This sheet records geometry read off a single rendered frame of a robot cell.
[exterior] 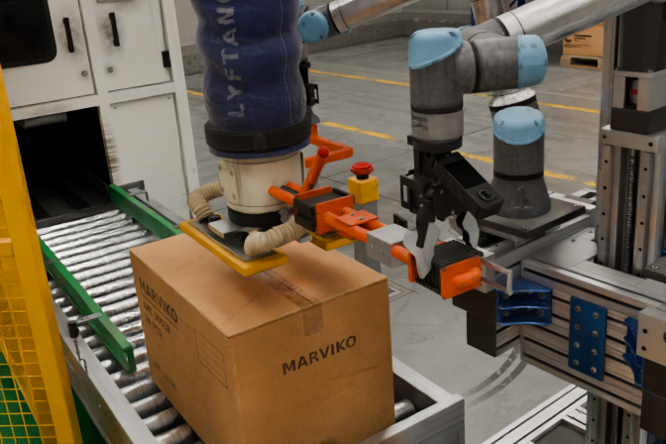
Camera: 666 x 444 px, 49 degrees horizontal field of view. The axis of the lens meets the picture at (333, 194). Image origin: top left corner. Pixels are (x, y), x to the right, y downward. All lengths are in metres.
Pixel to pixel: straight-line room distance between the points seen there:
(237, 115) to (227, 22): 0.18
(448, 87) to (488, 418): 1.95
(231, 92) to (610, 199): 0.85
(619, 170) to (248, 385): 0.91
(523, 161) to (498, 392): 1.43
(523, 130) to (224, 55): 0.68
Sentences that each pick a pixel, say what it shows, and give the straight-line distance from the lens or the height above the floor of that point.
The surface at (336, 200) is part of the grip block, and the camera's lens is 1.37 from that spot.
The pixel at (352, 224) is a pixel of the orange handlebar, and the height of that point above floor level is 1.20.
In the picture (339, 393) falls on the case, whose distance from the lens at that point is 1.72.
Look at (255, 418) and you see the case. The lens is 1.62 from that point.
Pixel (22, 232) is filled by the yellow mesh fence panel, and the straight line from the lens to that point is 2.01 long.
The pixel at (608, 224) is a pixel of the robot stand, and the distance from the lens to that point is 1.74.
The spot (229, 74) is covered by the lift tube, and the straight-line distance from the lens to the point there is 1.47.
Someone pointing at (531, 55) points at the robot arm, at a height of 1.50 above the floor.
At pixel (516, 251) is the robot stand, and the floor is 0.97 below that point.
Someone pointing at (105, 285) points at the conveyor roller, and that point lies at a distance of 2.83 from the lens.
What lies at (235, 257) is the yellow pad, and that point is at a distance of 1.51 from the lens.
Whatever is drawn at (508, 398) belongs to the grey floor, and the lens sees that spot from 2.95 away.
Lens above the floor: 1.67
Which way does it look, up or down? 19 degrees down
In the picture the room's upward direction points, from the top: 4 degrees counter-clockwise
